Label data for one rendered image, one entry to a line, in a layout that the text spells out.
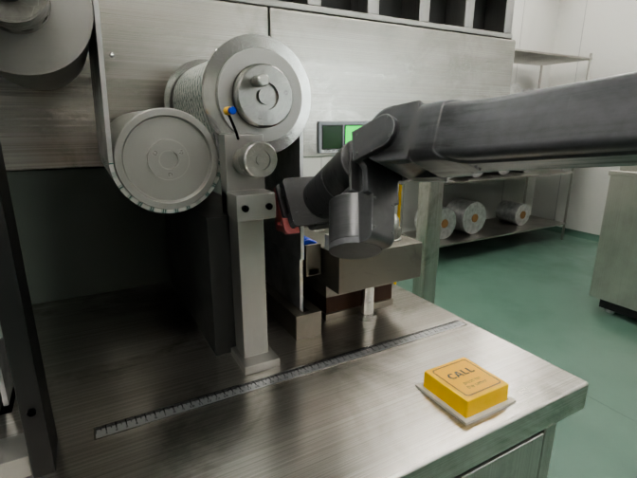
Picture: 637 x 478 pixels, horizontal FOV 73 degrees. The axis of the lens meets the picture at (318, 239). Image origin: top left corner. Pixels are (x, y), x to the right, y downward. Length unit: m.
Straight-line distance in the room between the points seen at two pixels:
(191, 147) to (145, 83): 0.34
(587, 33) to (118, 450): 5.44
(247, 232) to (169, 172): 0.12
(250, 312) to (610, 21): 5.16
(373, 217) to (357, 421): 0.23
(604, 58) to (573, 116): 5.08
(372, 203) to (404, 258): 0.27
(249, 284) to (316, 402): 0.17
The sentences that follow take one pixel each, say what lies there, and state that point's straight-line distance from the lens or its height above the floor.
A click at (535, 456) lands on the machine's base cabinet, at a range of 0.71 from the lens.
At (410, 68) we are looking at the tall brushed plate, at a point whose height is 1.34.
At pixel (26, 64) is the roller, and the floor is 1.28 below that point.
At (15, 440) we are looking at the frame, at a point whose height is 0.92.
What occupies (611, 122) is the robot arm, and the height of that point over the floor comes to 1.22.
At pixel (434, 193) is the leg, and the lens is 1.45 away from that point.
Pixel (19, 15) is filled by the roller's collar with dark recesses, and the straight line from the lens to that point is 0.50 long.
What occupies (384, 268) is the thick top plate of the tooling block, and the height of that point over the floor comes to 1.00.
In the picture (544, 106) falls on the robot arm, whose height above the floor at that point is 1.23.
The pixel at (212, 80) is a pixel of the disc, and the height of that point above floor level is 1.27.
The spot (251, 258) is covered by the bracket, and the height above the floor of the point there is 1.05.
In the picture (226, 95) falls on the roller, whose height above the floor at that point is 1.25.
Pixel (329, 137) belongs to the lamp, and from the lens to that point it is 1.00.
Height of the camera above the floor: 1.22
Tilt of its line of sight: 15 degrees down
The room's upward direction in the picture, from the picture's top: straight up
